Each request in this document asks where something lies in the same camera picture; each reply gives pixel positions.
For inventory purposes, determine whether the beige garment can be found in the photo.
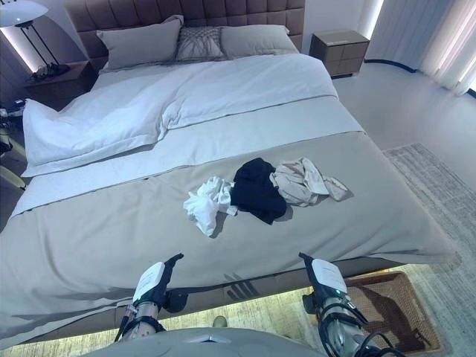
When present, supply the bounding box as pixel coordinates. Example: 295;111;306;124
269;156;350;208

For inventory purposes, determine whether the white shade table lamp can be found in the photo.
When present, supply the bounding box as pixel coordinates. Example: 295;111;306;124
0;0;70;81

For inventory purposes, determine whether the dark wooden nightstand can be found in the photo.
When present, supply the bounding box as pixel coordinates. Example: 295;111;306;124
24;61;100;112

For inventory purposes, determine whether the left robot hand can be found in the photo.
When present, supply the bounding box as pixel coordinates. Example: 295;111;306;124
132;252;189;314

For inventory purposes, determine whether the white duvet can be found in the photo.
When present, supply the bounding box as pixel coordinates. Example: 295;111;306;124
22;53;338;167

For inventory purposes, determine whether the white curtain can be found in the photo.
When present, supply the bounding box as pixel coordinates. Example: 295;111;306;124
366;0;476;96

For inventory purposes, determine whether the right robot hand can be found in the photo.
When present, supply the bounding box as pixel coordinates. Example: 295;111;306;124
298;251;349;317

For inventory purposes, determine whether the black garment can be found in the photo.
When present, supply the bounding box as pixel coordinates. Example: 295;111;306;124
229;157;288;225

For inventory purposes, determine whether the white garment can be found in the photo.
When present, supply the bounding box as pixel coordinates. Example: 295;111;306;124
182;176;239;238

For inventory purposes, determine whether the brown padded headboard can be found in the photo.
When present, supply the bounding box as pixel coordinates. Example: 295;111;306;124
65;0;306;70

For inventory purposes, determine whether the light wooden nightstand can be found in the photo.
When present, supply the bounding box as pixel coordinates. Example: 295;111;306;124
309;30;370;78

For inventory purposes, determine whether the large beige pillow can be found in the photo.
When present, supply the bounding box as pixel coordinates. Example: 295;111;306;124
219;24;300;60
96;14;185;71

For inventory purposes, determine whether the bed with beige bedspread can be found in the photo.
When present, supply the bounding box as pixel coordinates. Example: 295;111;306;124
0;94;457;343

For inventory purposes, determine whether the grey robot torso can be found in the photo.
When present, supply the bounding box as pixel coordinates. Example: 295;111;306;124
87;327;358;357

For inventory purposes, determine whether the brown wicker basket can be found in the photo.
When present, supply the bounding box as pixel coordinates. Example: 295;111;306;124
345;270;443;354

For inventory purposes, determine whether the patterned grey cushion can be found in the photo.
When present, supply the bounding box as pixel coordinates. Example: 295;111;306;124
175;25;226;62

